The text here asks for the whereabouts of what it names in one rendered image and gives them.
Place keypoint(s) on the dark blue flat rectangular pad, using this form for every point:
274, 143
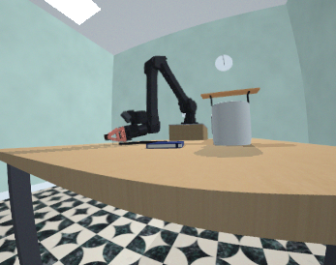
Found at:
165, 144

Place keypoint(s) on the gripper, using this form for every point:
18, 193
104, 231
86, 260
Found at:
125, 134

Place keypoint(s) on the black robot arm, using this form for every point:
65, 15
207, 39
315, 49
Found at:
150, 118

